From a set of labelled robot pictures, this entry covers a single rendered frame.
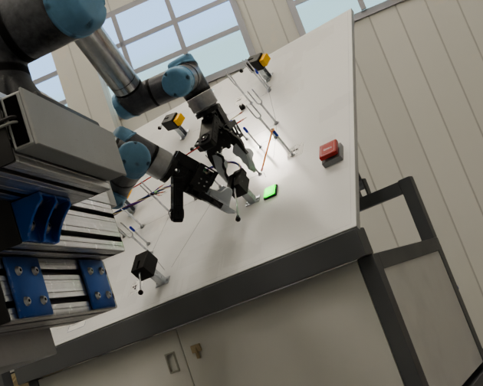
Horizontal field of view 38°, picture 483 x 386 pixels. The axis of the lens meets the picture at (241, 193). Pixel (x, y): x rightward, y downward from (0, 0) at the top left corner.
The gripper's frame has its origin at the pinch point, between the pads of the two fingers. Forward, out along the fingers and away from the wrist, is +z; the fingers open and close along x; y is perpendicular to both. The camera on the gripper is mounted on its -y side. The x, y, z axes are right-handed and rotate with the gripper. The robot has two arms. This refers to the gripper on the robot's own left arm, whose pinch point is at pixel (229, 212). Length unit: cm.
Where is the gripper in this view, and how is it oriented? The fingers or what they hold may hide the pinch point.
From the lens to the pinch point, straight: 178.8
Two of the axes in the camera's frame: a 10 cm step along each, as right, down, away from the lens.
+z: 8.2, 4.7, 3.2
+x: -3.2, -0.8, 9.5
